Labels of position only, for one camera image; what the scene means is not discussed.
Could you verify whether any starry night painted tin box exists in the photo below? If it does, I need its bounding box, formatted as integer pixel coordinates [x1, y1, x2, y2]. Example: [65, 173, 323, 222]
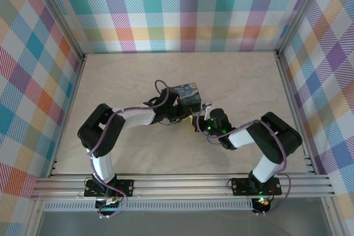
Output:
[169, 82, 202, 115]

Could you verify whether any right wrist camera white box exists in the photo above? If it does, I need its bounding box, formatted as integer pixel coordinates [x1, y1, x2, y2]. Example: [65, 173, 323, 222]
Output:
[202, 102, 214, 122]

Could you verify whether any long aluminium base rail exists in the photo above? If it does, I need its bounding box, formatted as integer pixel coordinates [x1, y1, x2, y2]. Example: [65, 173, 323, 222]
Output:
[30, 174, 335, 200]

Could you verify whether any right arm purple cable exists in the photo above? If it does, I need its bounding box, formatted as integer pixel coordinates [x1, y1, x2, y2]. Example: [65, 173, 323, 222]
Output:
[199, 103, 291, 216]

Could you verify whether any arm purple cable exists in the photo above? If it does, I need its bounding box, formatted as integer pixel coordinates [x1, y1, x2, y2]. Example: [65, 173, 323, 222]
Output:
[199, 103, 291, 216]
[87, 80, 170, 219]

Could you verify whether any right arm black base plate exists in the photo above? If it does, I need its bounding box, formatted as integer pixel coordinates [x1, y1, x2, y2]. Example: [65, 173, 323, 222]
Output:
[231, 177, 283, 196]

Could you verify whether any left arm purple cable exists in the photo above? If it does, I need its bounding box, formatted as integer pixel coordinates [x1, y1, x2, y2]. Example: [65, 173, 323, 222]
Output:
[87, 80, 170, 219]

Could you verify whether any aluminium table side rail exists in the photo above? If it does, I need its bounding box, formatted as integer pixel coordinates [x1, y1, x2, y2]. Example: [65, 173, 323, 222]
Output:
[47, 53, 87, 178]
[275, 50, 319, 175]

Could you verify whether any grey slotted cable duct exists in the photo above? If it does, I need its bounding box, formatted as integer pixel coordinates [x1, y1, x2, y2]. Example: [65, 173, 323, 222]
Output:
[44, 202, 254, 212]

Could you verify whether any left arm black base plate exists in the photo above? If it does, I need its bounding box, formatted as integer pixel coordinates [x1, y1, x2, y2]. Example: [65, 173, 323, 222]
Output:
[84, 179, 135, 198]

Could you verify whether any aluminium frame post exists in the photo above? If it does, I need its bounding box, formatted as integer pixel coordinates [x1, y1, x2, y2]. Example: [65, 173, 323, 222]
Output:
[275, 0, 331, 57]
[29, 0, 87, 59]

